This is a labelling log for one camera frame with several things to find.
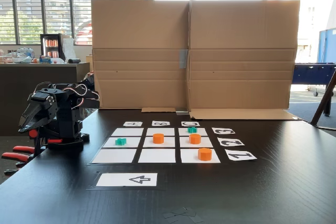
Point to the plastic bottle pack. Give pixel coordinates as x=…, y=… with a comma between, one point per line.
x=25, y=52

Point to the large brown cardboard screen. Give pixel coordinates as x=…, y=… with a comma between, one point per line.
x=141, y=37

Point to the dark brown counter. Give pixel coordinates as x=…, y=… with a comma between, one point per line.
x=39, y=90

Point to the small black device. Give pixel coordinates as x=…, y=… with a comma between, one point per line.
x=74, y=61

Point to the black mini fridge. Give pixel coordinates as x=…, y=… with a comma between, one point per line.
x=52, y=45

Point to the paper sheet letter B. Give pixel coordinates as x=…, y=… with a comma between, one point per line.
x=161, y=123

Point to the paper sheet number 1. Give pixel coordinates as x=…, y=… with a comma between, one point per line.
x=240, y=155

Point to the paper sheet letter C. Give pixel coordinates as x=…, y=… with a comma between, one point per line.
x=190, y=123

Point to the brown legged tripod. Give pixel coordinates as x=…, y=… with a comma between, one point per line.
x=323, y=103

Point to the red black clamp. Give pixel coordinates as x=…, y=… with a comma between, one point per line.
x=18, y=157

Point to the grey tape piece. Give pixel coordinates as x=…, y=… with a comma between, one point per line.
x=182, y=111

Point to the white crumpled bag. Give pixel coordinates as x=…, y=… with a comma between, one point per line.
x=22, y=59

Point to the blue upright panel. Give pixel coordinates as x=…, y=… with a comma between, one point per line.
x=326, y=45

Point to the green cross token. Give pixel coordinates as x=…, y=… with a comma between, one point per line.
x=120, y=142
x=192, y=129

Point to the paper sheet number 3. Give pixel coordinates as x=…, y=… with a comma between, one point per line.
x=223, y=130

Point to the blue orange box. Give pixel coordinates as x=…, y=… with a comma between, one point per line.
x=45, y=59

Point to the blue foosball table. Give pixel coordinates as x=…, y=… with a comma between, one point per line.
x=312, y=73

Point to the round orange token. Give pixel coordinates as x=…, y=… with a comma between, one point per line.
x=158, y=138
x=204, y=154
x=195, y=138

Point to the white arrow paper sheet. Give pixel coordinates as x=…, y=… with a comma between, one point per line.
x=115, y=179

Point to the small cardboard box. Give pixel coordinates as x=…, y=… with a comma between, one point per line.
x=89, y=62

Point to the paper sheet letter A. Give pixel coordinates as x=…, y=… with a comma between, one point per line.
x=132, y=123

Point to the white paper grid square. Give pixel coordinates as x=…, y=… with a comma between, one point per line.
x=114, y=155
x=170, y=144
x=189, y=157
x=183, y=142
x=169, y=130
x=202, y=133
x=157, y=155
x=134, y=142
x=127, y=132

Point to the paper sheet number 2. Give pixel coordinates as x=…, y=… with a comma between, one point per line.
x=231, y=142

